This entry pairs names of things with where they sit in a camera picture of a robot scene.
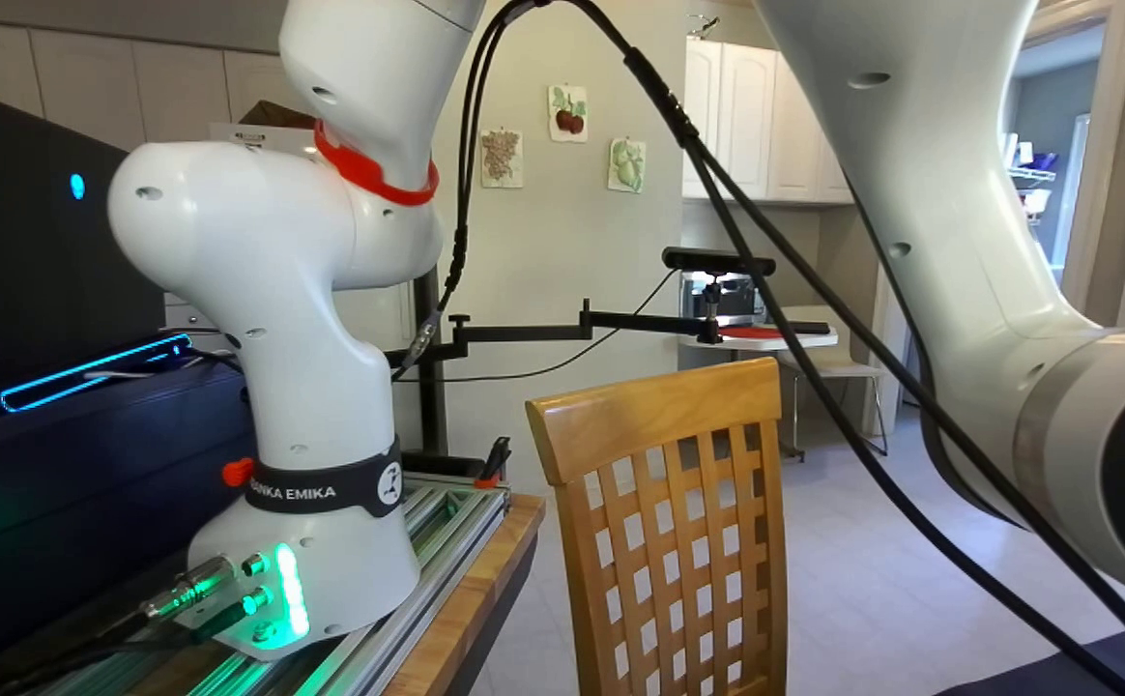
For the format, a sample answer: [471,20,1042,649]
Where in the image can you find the light wooden lattice chair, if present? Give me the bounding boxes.
[520,357,792,696]

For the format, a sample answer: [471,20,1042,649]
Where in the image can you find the black red clamp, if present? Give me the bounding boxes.
[471,431,520,493]

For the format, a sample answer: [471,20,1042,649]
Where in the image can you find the black countertop appliance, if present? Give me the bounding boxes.
[692,270,769,330]

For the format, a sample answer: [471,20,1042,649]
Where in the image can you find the white side table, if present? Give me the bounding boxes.
[676,319,893,455]

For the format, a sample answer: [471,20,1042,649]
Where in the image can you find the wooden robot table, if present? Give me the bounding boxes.
[371,489,550,696]

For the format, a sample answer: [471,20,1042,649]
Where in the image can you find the white kitchen cabinets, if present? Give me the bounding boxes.
[676,32,857,210]

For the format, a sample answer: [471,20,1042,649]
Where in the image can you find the orange knob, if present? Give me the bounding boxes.
[216,451,257,493]

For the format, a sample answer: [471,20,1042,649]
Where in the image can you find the dark blue case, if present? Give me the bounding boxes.
[0,330,261,657]

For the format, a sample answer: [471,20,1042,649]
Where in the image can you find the black computer tower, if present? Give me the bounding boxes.
[0,76,176,403]

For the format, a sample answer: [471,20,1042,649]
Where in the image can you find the blue floor rug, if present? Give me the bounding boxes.
[938,616,1125,696]

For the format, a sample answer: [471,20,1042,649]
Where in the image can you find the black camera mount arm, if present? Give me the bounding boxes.
[381,268,837,476]

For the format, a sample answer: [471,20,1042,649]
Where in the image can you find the black stereo camera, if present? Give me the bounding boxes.
[656,243,781,277]

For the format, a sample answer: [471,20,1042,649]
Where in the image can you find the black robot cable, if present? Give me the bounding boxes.
[564,0,1125,696]
[381,0,559,388]

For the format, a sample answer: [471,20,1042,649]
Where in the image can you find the green fruit wall picture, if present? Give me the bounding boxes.
[603,132,654,198]

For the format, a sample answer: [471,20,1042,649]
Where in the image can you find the brown fruit wall picture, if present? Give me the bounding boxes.
[474,123,525,193]

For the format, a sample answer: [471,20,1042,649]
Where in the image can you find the aluminium mounting rail plate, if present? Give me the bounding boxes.
[14,471,514,696]

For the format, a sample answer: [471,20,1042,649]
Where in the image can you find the red fruit wall picture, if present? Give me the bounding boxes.
[543,80,594,144]

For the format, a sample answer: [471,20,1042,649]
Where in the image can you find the grey base cable connector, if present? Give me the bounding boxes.
[132,560,256,630]

